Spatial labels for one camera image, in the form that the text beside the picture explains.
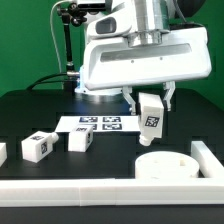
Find white round stool seat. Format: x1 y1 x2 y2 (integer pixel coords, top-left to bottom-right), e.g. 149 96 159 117
135 151 199 179

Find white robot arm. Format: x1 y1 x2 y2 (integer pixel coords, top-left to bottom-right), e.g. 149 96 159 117
76 0 211 113

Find black cables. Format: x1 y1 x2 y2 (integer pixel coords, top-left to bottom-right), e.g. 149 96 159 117
26 73 80 91

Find white L-shaped fence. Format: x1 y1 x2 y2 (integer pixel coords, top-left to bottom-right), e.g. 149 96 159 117
0 141 224 207

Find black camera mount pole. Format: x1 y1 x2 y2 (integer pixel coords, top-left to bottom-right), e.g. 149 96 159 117
57 3 87 91

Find white cable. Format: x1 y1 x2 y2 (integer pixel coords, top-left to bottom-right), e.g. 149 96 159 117
49 0 72 74

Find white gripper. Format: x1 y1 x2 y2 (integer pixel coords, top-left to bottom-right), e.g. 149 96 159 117
83 27 211 115

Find white marker sheet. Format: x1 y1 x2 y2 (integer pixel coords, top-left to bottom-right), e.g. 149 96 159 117
55 116 139 133

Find white block at left edge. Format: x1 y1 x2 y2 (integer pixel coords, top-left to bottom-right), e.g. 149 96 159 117
0 143 7 167

